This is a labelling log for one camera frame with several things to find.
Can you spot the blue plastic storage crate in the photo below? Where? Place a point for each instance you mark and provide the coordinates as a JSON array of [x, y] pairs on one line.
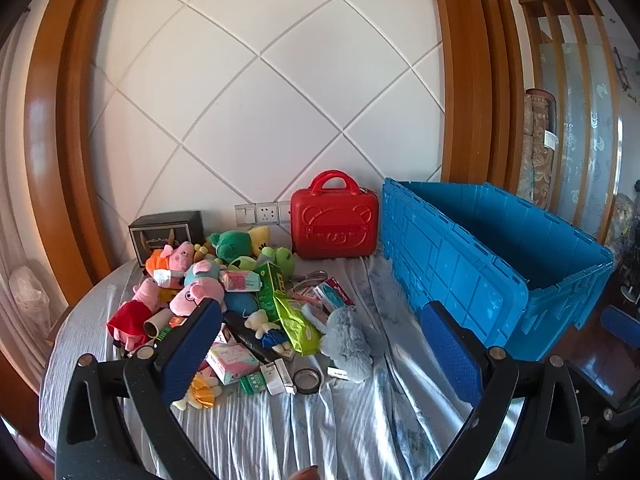
[[450, 270]]

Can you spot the long black pouch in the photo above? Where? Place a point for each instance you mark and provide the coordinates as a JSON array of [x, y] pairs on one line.
[[245, 337]]

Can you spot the white and teal toothpaste box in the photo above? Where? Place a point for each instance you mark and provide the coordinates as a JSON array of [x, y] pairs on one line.
[[334, 295]]

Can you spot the dark box with gold print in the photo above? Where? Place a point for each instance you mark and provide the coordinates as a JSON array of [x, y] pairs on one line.
[[165, 235]]

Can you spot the pale window curtain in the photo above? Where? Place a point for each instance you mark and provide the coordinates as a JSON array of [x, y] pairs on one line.
[[15, 185]]

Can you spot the small white bear plush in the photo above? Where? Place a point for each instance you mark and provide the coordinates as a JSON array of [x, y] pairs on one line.
[[267, 332]]

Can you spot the pink and green tissue pack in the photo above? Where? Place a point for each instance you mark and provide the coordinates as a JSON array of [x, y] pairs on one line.
[[239, 281]]

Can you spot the grey plush toy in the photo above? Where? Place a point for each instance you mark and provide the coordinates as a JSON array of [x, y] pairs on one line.
[[347, 345]]

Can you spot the tall green carton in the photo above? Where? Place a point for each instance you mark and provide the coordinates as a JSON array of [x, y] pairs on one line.
[[270, 287]]

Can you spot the light green frog plush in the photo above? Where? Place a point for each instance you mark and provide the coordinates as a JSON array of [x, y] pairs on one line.
[[276, 256], [242, 262]]

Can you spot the white wall switch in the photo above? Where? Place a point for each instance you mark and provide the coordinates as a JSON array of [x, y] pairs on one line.
[[245, 214]]

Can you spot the pink pig plush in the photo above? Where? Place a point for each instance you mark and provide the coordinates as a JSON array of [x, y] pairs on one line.
[[197, 295]]

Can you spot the small brown plush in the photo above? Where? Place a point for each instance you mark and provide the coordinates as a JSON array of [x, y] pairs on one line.
[[204, 250]]

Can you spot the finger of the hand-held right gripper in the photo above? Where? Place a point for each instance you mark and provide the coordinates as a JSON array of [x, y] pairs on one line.
[[621, 326], [600, 392]]

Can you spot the cardboard paper roll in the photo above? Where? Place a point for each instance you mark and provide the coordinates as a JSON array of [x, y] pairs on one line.
[[156, 327]]

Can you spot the wooden screen with frosted glass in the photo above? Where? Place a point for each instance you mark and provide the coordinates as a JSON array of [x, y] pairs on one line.
[[580, 110]]

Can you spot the rolled patterned carpet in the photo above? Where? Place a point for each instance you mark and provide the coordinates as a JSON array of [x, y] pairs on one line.
[[537, 150]]

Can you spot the brown wooden wall frame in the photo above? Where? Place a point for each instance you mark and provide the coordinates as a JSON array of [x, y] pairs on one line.
[[65, 135]]

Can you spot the pink and white tissue pack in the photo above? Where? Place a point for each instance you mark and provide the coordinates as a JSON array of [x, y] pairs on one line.
[[167, 276]]

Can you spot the pig plush in orange dress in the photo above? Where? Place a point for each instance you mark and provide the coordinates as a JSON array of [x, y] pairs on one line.
[[170, 257]]

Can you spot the red small suitcase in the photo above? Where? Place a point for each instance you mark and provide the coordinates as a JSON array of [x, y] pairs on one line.
[[334, 222]]

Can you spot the pig plush in red dress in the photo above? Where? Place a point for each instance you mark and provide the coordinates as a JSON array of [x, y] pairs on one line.
[[135, 317]]

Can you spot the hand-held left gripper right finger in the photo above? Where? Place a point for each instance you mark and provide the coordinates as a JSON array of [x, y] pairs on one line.
[[450, 355]]

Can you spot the white standing fan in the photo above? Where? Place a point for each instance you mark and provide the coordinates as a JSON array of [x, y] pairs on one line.
[[631, 292]]

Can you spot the white plastic bag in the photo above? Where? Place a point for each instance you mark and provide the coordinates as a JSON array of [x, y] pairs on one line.
[[30, 292]]

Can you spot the small green box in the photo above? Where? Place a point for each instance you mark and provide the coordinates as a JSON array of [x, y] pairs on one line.
[[250, 385]]

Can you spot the black tape roll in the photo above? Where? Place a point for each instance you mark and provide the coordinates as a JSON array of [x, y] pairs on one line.
[[306, 389]]

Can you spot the dark green frog plush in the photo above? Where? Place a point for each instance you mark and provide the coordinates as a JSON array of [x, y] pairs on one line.
[[231, 244]]

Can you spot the yellow duck plush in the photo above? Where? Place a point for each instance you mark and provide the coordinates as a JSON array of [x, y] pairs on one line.
[[200, 395]]

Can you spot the yellow plush toy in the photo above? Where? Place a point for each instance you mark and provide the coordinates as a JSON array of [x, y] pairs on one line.
[[260, 239]]

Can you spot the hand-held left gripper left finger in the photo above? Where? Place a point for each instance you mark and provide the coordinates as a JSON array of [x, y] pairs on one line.
[[187, 355]]

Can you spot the dark wall coat hooks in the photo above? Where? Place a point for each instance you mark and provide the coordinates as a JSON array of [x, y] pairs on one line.
[[625, 67]]

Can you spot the blue round plush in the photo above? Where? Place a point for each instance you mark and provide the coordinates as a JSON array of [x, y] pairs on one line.
[[241, 304]]

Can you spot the green wet wipes packet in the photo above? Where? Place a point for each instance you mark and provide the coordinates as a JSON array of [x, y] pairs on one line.
[[299, 332]]

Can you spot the white wall socket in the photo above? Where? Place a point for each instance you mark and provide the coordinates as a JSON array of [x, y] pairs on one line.
[[267, 213]]

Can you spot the small white box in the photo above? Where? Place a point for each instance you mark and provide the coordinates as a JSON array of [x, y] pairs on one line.
[[276, 377]]

